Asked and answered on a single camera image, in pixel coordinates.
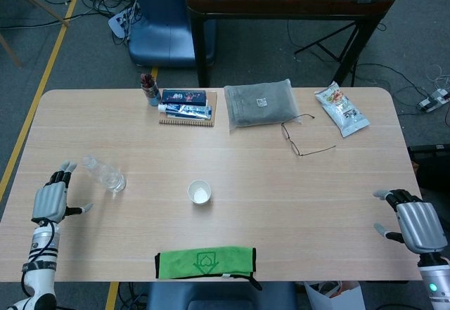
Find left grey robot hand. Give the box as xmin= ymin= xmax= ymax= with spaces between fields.
xmin=31 ymin=160 xmax=94 ymax=224

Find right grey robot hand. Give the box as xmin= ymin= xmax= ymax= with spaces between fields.
xmin=372 ymin=188 xmax=449 ymax=254

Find transparent plastic bottle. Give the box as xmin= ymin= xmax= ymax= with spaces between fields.
xmin=82 ymin=155 xmax=127 ymax=194

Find blue mobile robot base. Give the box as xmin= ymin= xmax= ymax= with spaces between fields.
xmin=127 ymin=0 xmax=216 ymax=69

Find white paper cup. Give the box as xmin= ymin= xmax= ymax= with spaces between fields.
xmin=187 ymin=179 xmax=212 ymax=206

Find black equipment case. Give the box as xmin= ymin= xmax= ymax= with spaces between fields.
xmin=407 ymin=143 xmax=450 ymax=190

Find white paper bag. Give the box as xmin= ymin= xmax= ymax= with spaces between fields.
xmin=303 ymin=280 xmax=366 ymax=310

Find grey power strip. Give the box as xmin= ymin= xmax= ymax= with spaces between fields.
xmin=417 ymin=89 xmax=450 ymax=113

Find white snack bag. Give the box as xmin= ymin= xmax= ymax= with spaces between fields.
xmin=314 ymin=81 xmax=371 ymax=138

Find pen holder with pens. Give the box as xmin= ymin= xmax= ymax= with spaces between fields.
xmin=140 ymin=73 xmax=162 ymax=107

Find brown spiral notebook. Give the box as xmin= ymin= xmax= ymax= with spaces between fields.
xmin=158 ymin=90 xmax=218 ymax=129

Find thin-framed eyeglasses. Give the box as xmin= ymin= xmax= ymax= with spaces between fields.
xmin=281 ymin=113 xmax=337 ymax=157

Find blue white toothpaste tube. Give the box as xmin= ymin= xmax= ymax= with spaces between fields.
xmin=157 ymin=103 xmax=213 ymax=120

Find green microfiber cloth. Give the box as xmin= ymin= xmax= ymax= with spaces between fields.
xmin=154 ymin=246 xmax=263 ymax=292

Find dark blue toothpaste box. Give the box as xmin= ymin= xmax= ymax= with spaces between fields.
xmin=161 ymin=89 xmax=207 ymax=107

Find white power strip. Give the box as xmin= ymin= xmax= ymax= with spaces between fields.
xmin=107 ymin=7 xmax=136 ymax=40

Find blue robot torso base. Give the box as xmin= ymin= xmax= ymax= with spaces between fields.
xmin=146 ymin=281 xmax=299 ymax=310

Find grey cloth in plastic bag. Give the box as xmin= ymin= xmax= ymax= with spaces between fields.
xmin=224 ymin=79 xmax=302 ymax=135

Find dark wooden mahjong table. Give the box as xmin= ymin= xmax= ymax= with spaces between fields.
xmin=185 ymin=0 xmax=397 ymax=88

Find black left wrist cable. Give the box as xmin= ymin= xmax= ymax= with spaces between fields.
xmin=20 ymin=219 xmax=57 ymax=299

